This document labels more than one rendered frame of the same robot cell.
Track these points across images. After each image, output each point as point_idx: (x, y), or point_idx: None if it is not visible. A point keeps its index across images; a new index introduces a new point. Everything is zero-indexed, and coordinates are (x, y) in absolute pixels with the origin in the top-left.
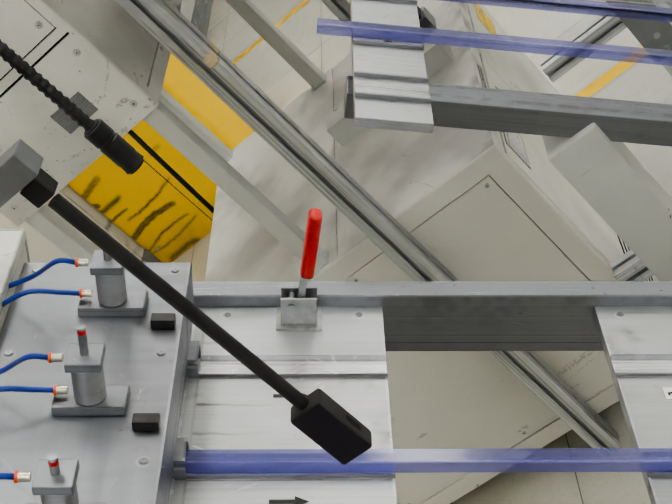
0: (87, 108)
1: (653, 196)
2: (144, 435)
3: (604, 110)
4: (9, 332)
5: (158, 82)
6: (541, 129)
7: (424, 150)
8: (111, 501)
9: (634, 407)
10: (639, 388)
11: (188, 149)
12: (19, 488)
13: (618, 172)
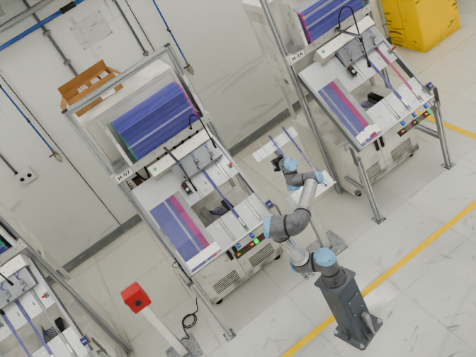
0: (287, 83)
1: None
2: (197, 168)
3: None
4: (200, 146)
5: (302, 87)
6: None
7: (339, 130)
8: (188, 172)
9: (239, 204)
10: (243, 203)
11: (299, 100)
12: (185, 164)
13: None
